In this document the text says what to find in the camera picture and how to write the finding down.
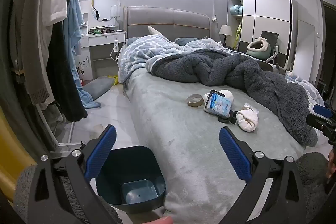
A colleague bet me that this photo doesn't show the clothes on hanging rack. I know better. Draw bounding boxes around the clothes on hanging rack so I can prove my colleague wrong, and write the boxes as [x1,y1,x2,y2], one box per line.
[10,0,57,107]

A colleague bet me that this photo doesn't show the blue patterned quilt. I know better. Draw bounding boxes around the blue patterned quilt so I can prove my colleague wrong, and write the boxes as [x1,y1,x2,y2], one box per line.
[118,35,324,102]

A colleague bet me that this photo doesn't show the person's right hand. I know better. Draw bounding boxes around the person's right hand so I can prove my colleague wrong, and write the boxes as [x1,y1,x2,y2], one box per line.
[325,149,336,180]

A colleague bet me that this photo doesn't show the person's left hand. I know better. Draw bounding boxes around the person's left hand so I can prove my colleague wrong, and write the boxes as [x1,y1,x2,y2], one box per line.
[153,216,174,224]

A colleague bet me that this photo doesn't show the round wall mirror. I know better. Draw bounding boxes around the round wall mirror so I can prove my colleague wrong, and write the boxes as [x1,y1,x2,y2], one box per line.
[91,0,121,22]

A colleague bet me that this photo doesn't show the white sock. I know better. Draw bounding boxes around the white sock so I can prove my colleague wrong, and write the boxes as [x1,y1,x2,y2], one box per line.
[236,107,259,133]

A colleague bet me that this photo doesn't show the bedside lamp with shade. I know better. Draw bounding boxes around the bedside lamp with shade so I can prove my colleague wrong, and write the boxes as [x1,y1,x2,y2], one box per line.
[219,25,232,46]

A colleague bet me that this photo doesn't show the yellow-green hanging garment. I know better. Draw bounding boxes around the yellow-green hanging garment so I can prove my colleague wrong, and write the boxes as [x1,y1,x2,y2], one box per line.
[235,23,242,50]

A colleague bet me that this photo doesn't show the dark grey fleece blanket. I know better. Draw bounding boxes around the dark grey fleece blanket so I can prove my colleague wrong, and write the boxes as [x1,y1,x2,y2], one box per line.
[155,49,319,147]

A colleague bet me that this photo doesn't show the large yellow object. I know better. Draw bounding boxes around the large yellow object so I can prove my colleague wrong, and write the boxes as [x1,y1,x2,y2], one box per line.
[0,106,36,204]

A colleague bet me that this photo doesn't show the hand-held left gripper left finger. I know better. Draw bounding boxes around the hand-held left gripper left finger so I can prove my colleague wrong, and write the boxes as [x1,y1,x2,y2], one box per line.
[28,124,117,224]

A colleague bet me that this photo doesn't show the white dressing table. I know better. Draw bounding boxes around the white dressing table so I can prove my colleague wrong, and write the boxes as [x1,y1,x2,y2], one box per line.
[76,0,127,81]

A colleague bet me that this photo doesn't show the dark blue plastic bin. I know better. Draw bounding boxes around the dark blue plastic bin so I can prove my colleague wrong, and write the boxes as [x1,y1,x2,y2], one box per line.
[95,146,166,214]

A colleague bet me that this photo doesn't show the brown cardboard tape roll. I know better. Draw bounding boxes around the brown cardboard tape roll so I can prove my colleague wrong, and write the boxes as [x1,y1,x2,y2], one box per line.
[186,93,205,108]

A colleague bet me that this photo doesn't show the person's right forearm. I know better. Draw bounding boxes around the person's right forearm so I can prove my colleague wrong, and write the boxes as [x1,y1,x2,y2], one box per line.
[295,153,334,216]

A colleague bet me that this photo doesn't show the white clothes rack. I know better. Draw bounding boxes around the white clothes rack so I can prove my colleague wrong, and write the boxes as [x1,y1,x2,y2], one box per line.
[35,103,82,159]

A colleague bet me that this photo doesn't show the grey-blue pillow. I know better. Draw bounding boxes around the grey-blue pillow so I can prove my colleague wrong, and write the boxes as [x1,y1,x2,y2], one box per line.
[175,38,200,46]

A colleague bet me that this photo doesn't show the light blue robe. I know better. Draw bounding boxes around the light blue robe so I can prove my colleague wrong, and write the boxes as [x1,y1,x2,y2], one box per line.
[66,0,102,109]

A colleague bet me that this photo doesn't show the blue tissue pack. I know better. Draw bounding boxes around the blue tissue pack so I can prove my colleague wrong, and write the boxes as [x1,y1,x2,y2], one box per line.
[203,90,234,118]

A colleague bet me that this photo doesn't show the white fluffy sock ball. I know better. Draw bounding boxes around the white fluffy sock ball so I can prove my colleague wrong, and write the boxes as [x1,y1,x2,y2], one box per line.
[219,90,235,107]

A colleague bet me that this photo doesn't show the bed with grey headboard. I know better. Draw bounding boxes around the bed with grey headboard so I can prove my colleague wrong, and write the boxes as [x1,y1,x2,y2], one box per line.
[118,6,324,224]

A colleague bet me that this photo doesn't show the white wardrobe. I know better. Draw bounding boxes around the white wardrobe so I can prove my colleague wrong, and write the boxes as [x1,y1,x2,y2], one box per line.
[227,0,293,67]

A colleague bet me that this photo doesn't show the white table lamp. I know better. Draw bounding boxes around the white table lamp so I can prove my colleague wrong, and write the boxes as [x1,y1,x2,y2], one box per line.
[110,5,122,28]

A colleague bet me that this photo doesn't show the grey floor mat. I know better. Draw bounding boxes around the grey floor mat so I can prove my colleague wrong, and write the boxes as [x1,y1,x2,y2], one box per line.
[83,76,114,98]

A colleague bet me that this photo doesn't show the black hanging garment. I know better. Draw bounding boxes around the black hanging garment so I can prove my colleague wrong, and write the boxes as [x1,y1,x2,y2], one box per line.
[47,0,89,122]

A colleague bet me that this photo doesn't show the green and cream cat bed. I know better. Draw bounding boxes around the green and cream cat bed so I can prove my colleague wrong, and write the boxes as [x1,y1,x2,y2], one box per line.
[247,36,272,59]

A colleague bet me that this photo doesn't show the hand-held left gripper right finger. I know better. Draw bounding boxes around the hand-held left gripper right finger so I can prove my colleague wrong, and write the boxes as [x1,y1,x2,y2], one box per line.
[219,126,307,224]

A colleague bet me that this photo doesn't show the grey cat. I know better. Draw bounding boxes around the grey cat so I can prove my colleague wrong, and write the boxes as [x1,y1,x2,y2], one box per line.
[272,63,287,74]

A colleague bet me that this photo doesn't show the black office chair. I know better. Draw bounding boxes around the black office chair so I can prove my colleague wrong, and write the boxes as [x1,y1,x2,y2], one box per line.
[259,31,280,62]

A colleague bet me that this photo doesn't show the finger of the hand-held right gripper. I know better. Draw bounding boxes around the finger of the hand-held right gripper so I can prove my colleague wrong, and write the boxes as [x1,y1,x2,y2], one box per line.
[306,113,336,147]
[313,104,336,119]

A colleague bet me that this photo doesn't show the dark door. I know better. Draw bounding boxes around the dark door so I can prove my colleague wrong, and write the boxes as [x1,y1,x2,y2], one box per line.
[320,0,336,92]

